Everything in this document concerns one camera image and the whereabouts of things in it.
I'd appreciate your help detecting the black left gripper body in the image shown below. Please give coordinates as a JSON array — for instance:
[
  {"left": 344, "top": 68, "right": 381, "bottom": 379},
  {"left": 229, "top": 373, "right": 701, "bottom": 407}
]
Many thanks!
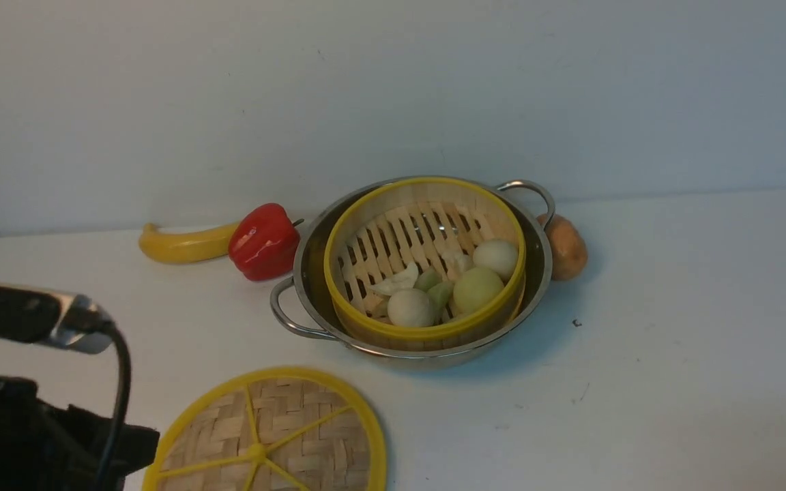
[{"left": 0, "top": 376, "right": 161, "bottom": 490}]

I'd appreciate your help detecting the yellow rimmed woven steamer lid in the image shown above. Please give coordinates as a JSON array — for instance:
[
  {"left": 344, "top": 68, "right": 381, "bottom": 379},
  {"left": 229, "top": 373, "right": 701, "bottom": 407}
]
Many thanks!
[{"left": 141, "top": 366, "right": 388, "bottom": 490}]

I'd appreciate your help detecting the yellow rimmed bamboo steamer basket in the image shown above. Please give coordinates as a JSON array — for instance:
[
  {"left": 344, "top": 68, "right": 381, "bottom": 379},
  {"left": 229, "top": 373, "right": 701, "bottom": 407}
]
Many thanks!
[{"left": 323, "top": 177, "right": 527, "bottom": 351}]

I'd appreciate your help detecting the stainless steel pot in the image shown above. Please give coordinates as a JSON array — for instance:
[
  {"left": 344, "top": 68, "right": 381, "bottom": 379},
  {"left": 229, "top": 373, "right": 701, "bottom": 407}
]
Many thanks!
[{"left": 270, "top": 176, "right": 555, "bottom": 371}]

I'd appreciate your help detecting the yellow banana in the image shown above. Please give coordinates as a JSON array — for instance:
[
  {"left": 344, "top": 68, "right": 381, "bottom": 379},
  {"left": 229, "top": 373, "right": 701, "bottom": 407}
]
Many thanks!
[{"left": 138, "top": 222, "right": 238, "bottom": 265}]

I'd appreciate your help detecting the red bell pepper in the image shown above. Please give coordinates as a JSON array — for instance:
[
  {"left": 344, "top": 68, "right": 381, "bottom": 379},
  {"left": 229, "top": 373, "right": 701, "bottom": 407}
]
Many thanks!
[{"left": 228, "top": 203, "right": 302, "bottom": 282}]

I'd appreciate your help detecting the white dumpling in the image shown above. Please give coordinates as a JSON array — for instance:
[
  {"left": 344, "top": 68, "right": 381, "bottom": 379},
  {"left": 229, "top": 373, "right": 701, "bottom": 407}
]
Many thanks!
[
  {"left": 440, "top": 248, "right": 474, "bottom": 280},
  {"left": 369, "top": 262, "right": 420, "bottom": 297}
]

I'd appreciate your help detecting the green dumpling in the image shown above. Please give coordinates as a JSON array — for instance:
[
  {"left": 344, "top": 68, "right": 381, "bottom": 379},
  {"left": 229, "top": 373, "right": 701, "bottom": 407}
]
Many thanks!
[
  {"left": 413, "top": 268, "right": 443, "bottom": 293},
  {"left": 427, "top": 282, "right": 454, "bottom": 312}
]

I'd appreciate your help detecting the pale green round bun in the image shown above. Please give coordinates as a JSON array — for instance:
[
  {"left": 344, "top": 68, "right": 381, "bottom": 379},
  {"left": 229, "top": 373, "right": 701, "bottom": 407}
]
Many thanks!
[{"left": 452, "top": 267, "right": 505, "bottom": 314}]

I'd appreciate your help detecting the brown potato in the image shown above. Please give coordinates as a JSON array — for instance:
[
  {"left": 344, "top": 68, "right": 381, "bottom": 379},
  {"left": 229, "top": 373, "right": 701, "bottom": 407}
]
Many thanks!
[{"left": 537, "top": 213, "right": 589, "bottom": 282}]

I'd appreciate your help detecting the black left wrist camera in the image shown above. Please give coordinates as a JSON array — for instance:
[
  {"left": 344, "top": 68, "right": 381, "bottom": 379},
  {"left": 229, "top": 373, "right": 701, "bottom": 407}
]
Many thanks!
[{"left": 0, "top": 284, "right": 113, "bottom": 355}]

